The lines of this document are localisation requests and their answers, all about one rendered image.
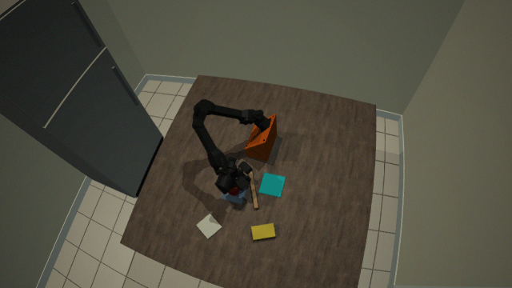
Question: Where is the tan wooden flat bar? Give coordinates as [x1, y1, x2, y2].
[249, 171, 259, 210]

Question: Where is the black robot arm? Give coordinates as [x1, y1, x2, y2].
[192, 99, 271, 191]

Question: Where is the yellow flat rectangular block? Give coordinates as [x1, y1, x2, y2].
[251, 223, 276, 241]

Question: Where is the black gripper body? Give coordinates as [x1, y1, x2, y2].
[220, 162, 252, 194]

